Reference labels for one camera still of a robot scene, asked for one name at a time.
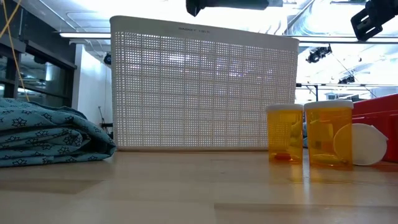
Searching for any long ceiling light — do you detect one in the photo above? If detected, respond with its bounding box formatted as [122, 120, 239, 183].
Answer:
[58, 32, 111, 40]

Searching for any yellow cable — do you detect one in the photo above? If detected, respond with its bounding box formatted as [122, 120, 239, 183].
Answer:
[0, 0, 30, 103]

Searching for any white perforated plastic basket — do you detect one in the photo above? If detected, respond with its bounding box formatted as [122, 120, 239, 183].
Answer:
[109, 15, 300, 152]

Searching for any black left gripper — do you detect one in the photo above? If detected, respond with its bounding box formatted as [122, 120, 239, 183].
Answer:
[185, 0, 270, 17]

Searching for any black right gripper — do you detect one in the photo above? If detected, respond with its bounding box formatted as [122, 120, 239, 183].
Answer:
[350, 0, 398, 42]

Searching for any black ceiling spotlight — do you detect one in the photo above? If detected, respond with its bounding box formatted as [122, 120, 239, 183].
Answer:
[306, 45, 333, 64]

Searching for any orange pill bottle white cap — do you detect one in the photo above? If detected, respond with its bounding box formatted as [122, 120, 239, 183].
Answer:
[333, 123, 389, 166]
[303, 99, 354, 169]
[266, 103, 305, 164]

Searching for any red first aid kit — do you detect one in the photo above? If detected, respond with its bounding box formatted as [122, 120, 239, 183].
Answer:
[351, 93, 398, 163]

